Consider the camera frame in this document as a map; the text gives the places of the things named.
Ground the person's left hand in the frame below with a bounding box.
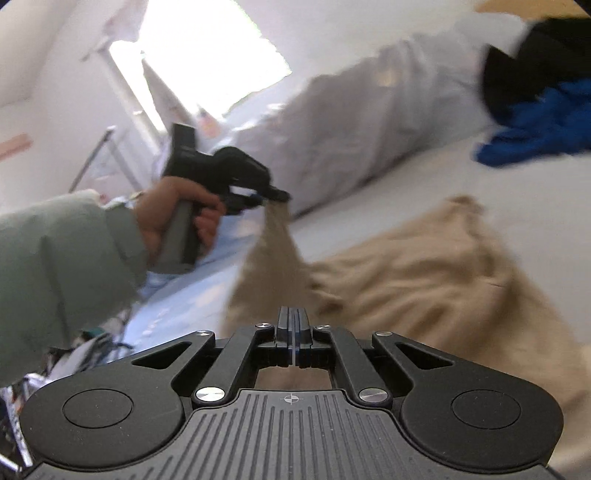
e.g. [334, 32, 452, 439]
[134, 175, 229, 266]

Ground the metal clothes rack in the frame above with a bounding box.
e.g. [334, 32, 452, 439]
[69, 127, 144, 195]

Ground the blue grey pillow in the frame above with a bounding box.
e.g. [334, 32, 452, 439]
[222, 9, 532, 217]

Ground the window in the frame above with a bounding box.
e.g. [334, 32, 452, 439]
[108, 0, 294, 134]

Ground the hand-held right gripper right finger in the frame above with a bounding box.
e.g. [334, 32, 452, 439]
[294, 307, 455, 407]

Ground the person's left forearm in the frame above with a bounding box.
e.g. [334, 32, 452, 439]
[0, 189, 151, 384]

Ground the blue garment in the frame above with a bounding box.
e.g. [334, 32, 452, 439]
[471, 80, 591, 168]

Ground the tan long-sleeved sweater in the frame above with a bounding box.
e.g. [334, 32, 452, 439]
[222, 194, 587, 407]

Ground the tree-printed bed sheet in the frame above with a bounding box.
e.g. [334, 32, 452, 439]
[122, 124, 591, 476]

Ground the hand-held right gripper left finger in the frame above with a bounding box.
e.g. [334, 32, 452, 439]
[131, 305, 295, 408]

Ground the black garment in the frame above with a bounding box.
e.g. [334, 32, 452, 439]
[478, 18, 591, 127]

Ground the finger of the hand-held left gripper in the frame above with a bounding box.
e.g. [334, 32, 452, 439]
[231, 182, 293, 204]
[224, 194, 266, 217]

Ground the pink curtain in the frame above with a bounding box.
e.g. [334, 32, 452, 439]
[83, 0, 148, 61]

